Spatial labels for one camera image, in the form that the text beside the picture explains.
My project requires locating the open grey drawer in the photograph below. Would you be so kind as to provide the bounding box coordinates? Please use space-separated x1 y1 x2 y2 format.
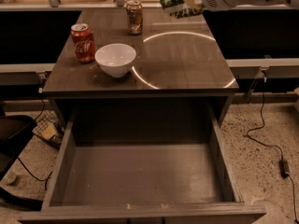
20 100 266 224

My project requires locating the white ceramic bowl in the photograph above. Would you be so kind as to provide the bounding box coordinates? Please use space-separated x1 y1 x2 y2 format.
95 43 136 77

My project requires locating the black chair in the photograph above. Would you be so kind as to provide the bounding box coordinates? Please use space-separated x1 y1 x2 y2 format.
0 113 42 211

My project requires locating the red cola can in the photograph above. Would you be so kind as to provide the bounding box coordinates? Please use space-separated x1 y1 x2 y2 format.
71 23 95 63

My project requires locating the green jalapeno chip bag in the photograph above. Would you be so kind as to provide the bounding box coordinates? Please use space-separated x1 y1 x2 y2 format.
160 0 204 19

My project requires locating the black cable on floor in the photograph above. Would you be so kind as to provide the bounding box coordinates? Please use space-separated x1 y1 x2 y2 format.
17 77 54 191

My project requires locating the black power adapter with cable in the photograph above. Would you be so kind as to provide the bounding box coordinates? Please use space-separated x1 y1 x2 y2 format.
246 94 299 224

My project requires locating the gold soda can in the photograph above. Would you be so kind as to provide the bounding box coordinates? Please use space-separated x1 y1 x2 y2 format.
126 0 143 35

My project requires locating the small green round object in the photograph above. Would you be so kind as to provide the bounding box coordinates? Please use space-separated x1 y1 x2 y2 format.
6 173 18 185

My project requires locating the grey cabinet with table top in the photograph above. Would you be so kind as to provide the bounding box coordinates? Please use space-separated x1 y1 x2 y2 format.
44 7 238 122

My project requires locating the wire basket with items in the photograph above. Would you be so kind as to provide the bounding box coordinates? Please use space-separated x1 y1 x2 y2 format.
33 110 64 150

